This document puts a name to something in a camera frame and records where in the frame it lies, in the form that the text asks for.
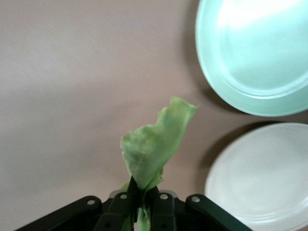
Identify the green lettuce leaf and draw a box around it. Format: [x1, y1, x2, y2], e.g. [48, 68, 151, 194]
[120, 96, 200, 231]

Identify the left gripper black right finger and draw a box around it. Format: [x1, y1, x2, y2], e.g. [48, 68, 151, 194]
[143, 186, 252, 231]

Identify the pale beige round plate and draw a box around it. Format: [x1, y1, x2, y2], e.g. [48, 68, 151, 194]
[204, 122, 308, 231]

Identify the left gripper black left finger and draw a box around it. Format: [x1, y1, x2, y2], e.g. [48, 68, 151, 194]
[14, 177, 141, 231]

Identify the pale green round plate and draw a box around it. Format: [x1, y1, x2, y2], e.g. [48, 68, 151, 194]
[195, 0, 308, 117]

